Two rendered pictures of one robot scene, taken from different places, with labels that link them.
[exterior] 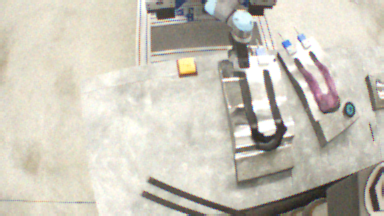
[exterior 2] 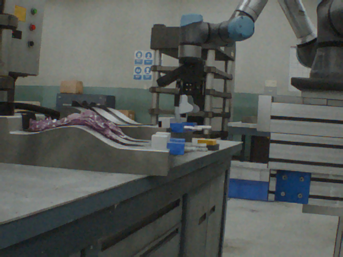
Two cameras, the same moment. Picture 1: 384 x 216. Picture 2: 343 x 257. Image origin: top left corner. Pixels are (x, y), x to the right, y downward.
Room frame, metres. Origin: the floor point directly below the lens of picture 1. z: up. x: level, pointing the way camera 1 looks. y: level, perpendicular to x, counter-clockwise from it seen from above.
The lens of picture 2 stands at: (1.38, -1.41, 0.95)
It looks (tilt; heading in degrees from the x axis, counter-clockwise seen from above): 3 degrees down; 118
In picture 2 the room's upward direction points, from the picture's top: 3 degrees clockwise
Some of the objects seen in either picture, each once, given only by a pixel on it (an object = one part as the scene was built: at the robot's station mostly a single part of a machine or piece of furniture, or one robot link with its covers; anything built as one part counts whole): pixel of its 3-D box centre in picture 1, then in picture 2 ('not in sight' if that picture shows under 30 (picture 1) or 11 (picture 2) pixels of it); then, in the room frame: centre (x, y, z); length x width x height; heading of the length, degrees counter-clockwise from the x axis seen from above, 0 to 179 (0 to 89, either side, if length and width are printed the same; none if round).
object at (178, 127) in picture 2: (260, 51); (181, 127); (0.82, -0.29, 0.89); 0.13 x 0.05 x 0.05; 8
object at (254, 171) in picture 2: not in sight; (253, 171); (0.10, 3.01, 0.28); 0.61 x 0.41 x 0.15; 8
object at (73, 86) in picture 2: not in sight; (71, 87); (-4.55, 5.17, 1.26); 0.42 x 0.33 x 0.29; 8
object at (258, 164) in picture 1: (260, 116); (111, 128); (0.54, -0.27, 0.87); 0.50 x 0.26 x 0.14; 8
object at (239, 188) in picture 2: not in sight; (251, 186); (0.10, 3.01, 0.11); 0.61 x 0.41 x 0.22; 8
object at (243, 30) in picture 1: (242, 23); (192, 30); (0.79, -0.19, 1.21); 0.09 x 0.08 x 0.11; 50
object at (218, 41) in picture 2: (223, 7); (220, 34); (0.86, -0.12, 1.21); 0.11 x 0.11 x 0.08; 50
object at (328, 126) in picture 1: (321, 87); (73, 139); (0.68, -0.61, 0.86); 0.50 x 0.26 x 0.11; 25
